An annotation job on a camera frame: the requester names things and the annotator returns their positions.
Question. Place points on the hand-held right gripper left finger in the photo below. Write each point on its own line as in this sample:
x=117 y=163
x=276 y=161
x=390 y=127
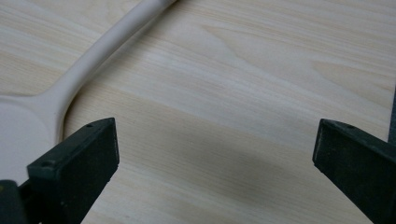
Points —
x=74 y=161

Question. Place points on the beige slotted spatula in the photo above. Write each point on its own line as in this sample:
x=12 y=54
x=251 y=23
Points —
x=81 y=67

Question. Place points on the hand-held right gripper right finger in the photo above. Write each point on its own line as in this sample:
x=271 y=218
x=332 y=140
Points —
x=361 y=161

